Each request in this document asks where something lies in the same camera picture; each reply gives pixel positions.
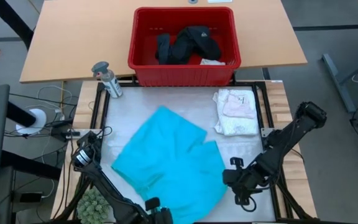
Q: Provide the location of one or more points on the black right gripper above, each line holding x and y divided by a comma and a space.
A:
244, 180

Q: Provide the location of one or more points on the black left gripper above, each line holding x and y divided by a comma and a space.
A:
160, 217

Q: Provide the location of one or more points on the teal garment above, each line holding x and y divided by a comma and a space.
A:
172, 161

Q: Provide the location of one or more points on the white lace garment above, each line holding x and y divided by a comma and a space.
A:
238, 126

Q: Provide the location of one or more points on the pale pink underwear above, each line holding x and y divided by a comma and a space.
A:
239, 109

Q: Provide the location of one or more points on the white handwritten paper tag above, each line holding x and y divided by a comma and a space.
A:
243, 99

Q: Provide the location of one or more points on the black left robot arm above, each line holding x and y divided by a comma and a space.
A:
104, 183

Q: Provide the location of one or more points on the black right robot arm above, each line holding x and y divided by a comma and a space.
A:
287, 140

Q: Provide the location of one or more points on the red plastic bin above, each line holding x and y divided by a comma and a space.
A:
182, 76

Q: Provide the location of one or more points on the small green plant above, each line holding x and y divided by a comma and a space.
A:
92, 207

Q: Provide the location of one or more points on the black phone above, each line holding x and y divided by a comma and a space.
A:
31, 197

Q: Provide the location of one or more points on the small white cloth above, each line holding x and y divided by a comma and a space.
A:
211, 62

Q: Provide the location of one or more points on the clear spray bottle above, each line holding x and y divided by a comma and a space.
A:
110, 81

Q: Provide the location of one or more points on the grey desk leg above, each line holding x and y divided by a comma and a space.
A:
334, 77

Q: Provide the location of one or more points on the black garment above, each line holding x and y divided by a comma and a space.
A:
191, 40

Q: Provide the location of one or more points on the white label sticker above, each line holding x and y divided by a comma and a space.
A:
219, 1

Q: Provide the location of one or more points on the light wooden desk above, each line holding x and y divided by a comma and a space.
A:
73, 37

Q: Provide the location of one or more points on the black desk leg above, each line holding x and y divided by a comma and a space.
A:
11, 21

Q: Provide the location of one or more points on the grey metal bracket plate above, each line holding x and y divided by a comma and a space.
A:
266, 132

